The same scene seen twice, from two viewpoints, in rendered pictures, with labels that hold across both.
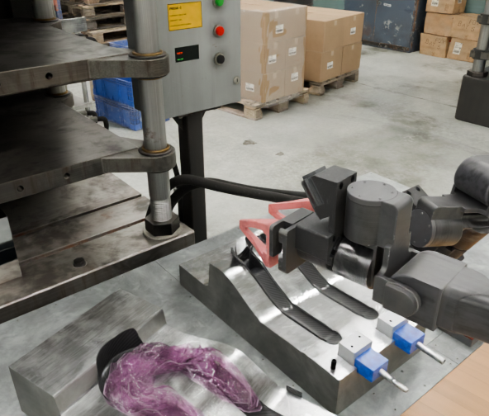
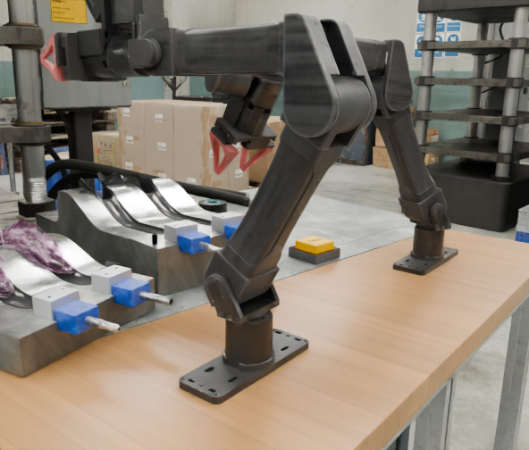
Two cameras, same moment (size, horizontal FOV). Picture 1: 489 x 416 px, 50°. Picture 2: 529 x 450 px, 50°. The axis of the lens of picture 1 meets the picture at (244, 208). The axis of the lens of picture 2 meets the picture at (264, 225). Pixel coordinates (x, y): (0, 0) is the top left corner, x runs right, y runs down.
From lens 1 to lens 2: 0.56 m
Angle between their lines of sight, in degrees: 15
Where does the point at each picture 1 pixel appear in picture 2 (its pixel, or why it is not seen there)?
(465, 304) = (188, 35)
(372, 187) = not seen: outside the picture
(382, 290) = (134, 51)
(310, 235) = (87, 34)
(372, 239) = (129, 16)
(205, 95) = (91, 92)
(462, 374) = (300, 278)
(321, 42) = not seen: hidden behind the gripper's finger
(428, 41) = (380, 154)
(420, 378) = not seen: hidden behind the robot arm
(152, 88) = (24, 57)
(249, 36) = (189, 130)
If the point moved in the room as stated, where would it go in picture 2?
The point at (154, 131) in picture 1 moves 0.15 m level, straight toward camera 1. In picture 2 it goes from (27, 102) to (19, 104)
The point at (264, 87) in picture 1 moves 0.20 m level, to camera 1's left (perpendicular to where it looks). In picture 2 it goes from (206, 180) to (183, 180)
